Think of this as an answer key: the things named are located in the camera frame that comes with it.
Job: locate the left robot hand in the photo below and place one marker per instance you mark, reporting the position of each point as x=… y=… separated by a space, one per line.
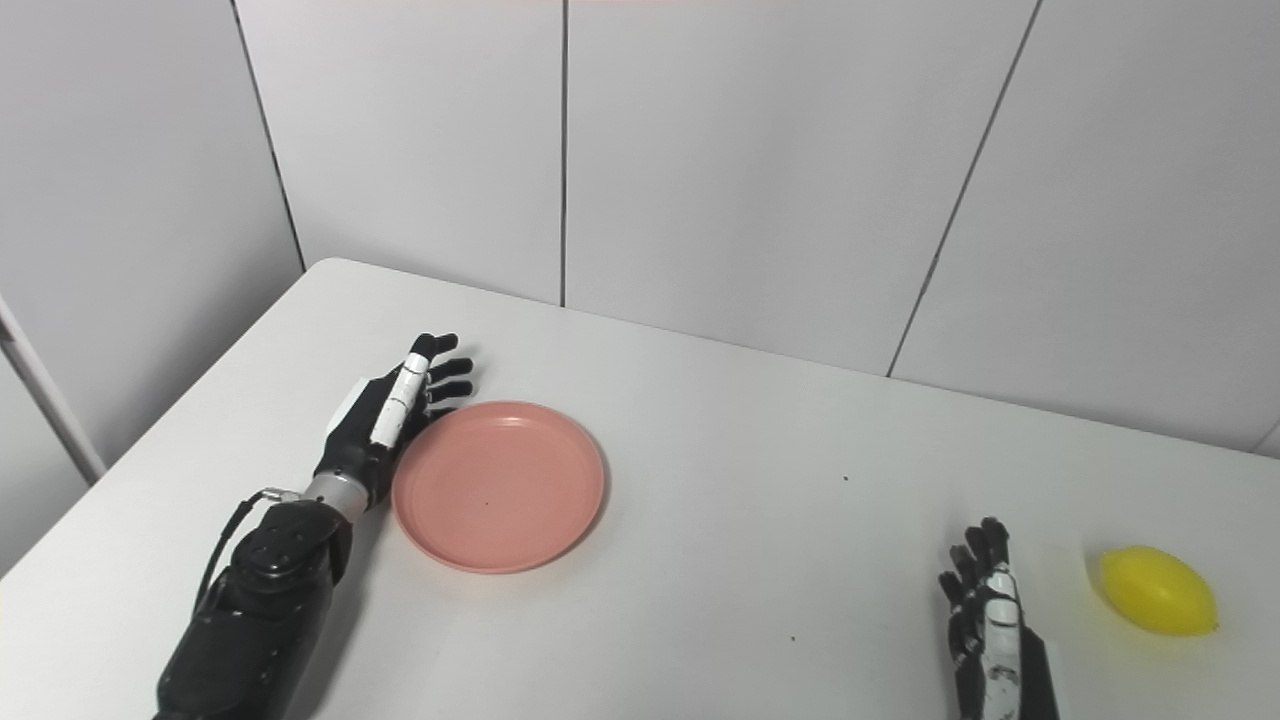
x=390 y=420

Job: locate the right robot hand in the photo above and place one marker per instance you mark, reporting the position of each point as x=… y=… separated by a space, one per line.
x=995 y=640

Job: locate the pink plate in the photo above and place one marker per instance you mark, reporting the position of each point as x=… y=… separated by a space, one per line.
x=498 y=486

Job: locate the yellow lemon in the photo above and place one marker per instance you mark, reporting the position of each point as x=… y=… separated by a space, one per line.
x=1160 y=590

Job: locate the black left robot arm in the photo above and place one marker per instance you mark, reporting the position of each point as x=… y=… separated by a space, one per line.
x=255 y=620

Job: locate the white corner post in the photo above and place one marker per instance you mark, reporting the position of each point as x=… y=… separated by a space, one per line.
x=45 y=400

